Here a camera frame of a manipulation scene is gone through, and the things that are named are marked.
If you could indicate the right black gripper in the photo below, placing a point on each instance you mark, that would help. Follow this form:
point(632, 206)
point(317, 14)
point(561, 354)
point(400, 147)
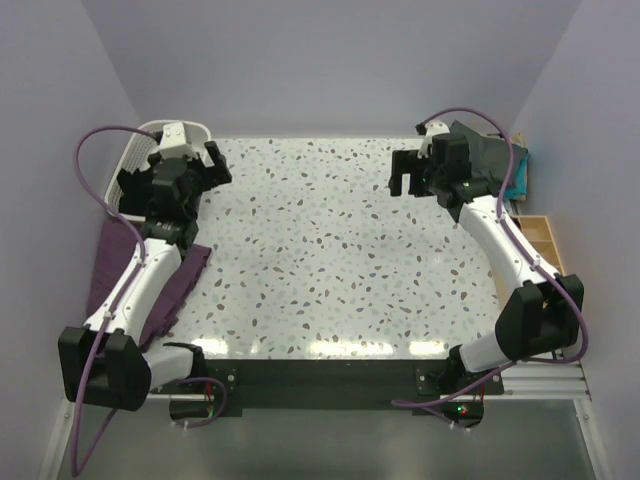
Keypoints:
point(403, 162)

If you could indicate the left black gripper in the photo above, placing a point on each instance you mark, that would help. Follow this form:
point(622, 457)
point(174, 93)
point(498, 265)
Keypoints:
point(212, 175)

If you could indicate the black t shirt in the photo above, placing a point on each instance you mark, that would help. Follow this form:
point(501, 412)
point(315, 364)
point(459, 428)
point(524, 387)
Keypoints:
point(136, 190)

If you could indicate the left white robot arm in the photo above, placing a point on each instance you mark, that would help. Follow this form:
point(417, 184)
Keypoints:
point(102, 361)

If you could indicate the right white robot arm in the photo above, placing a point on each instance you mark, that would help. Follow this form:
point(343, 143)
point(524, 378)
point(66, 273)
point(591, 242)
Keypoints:
point(543, 311)

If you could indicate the white plastic basket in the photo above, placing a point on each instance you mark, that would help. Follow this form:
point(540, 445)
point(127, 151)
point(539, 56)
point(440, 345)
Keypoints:
point(138, 148)

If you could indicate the grey folded t shirt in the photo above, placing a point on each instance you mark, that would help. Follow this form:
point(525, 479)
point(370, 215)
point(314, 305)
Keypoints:
point(489, 154)

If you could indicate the teal folded t shirt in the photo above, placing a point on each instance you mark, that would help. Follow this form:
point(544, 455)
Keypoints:
point(517, 189)

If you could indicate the purple cloth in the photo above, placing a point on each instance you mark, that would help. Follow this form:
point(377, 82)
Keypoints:
point(114, 251)

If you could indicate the wooden compartment tray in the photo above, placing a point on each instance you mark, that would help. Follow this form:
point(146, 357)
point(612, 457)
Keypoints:
point(536, 229)

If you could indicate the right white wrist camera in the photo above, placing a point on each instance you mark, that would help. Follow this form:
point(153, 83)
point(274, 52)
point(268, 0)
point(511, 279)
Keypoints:
point(428, 131)

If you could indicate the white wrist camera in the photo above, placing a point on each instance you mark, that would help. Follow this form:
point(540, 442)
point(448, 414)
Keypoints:
point(428, 131)
point(174, 142)

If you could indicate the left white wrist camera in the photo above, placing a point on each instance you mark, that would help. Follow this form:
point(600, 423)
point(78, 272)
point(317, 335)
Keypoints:
point(174, 142)

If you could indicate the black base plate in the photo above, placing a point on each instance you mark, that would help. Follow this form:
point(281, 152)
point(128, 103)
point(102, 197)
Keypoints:
point(358, 384)

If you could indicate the aluminium rail frame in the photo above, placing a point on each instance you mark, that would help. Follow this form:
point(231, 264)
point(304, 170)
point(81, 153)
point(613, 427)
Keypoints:
point(524, 382)

